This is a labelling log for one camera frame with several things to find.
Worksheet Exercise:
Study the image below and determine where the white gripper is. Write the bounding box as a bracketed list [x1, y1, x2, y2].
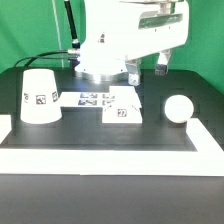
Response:
[113, 0, 189, 86]

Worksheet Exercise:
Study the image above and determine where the white marker sheet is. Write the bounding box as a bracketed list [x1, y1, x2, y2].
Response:
[59, 92, 115, 107]

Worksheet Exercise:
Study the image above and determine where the white U-shaped border frame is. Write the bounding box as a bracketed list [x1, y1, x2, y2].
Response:
[0, 118, 224, 177]

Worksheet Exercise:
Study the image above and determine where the black cable with connector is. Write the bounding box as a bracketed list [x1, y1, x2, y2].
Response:
[63, 0, 81, 50]

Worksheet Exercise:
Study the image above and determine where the white lamp base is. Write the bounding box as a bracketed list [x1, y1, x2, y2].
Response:
[102, 86, 142, 124]

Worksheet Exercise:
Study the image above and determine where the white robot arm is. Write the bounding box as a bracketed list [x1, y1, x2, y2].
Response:
[75, 0, 189, 86]

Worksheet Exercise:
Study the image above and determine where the white lamp shade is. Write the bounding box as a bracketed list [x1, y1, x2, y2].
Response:
[20, 69, 62, 124]

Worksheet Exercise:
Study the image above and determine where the white lamp bulb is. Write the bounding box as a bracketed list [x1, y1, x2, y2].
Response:
[164, 95, 194, 123]

